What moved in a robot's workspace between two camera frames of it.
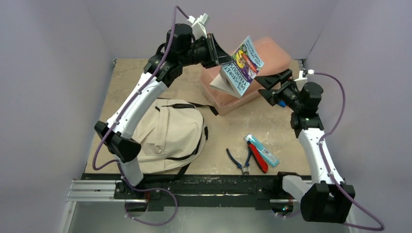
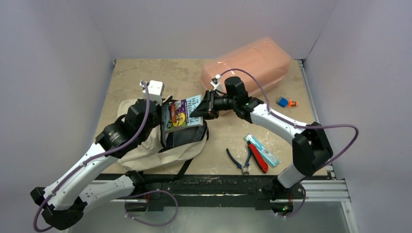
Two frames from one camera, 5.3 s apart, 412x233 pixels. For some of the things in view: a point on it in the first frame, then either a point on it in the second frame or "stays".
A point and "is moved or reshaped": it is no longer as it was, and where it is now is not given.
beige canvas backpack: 172,135 is moved or reshaped
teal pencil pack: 271,159 stays
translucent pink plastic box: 275,58 stays
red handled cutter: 258,157 stays
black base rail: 201,190 stays
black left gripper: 215,54 → 159,109
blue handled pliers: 244,169 stays
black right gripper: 275,91 → 210,103
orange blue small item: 282,103 stays
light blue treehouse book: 235,77 → 180,111
